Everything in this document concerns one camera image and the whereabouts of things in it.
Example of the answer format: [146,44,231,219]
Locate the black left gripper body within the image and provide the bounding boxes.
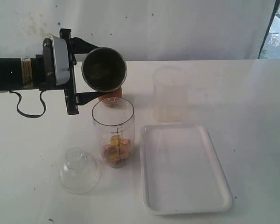
[35,28,79,115]

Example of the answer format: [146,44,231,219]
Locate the stainless steel cup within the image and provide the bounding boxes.
[81,47,127,92]

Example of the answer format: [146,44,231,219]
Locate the gold foil coins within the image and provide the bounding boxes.
[102,135,132,168]

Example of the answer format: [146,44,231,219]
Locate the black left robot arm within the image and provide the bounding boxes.
[0,28,104,115]

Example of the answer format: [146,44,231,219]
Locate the clear shaker body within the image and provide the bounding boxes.
[92,98,135,166]

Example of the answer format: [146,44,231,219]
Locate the clear dome strainer lid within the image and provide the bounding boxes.
[58,147,102,195]

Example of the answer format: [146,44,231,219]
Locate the white backdrop sheet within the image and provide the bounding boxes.
[0,0,275,61]

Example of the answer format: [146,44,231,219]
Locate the translucent plastic container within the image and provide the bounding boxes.
[153,65,189,123]

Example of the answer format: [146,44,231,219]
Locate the white rectangular tray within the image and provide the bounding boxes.
[140,123,232,215]

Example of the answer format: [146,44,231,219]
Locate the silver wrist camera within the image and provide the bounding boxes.
[43,35,70,88]

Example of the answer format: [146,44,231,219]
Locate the black cable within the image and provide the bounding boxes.
[0,51,47,119]

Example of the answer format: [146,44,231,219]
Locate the black window frame post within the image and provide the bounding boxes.
[257,0,280,59]

